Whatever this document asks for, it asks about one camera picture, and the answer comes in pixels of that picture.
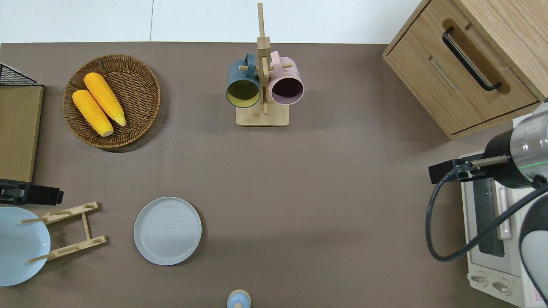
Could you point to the wooden shelf board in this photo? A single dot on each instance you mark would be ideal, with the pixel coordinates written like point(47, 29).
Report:
point(19, 132)

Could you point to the brown wicker basket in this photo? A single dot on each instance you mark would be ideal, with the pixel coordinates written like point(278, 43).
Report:
point(137, 94)

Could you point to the dark teal mug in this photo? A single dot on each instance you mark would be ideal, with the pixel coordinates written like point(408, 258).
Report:
point(242, 81)

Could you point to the small blue bottle top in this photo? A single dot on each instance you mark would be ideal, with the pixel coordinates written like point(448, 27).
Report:
point(238, 299)

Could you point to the cream toaster oven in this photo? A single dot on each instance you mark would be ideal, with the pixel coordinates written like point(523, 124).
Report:
point(483, 265)

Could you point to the wooden drawer cabinet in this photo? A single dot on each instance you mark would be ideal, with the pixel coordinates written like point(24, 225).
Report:
point(428, 72)

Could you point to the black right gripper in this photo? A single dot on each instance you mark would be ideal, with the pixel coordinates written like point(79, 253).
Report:
point(443, 171)

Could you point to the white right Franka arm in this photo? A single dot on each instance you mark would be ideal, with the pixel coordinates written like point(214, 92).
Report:
point(528, 147)

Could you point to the gray round plate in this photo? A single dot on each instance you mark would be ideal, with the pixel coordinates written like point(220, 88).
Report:
point(167, 231)

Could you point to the wooden mug tree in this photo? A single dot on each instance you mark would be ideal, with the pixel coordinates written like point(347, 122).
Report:
point(263, 116)

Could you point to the light blue plate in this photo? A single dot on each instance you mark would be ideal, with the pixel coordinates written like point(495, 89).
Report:
point(19, 248)

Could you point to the wooden plate rack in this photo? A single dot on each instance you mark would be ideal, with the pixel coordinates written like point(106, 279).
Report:
point(87, 224)

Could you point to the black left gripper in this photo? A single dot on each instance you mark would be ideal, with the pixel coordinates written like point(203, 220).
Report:
point(38, 195)

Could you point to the yellow corn cob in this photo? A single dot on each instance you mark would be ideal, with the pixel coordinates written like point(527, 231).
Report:
point(105, 98)
point(92, 112)

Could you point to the pink mug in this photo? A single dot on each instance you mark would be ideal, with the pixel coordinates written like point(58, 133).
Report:
point(287, 79)

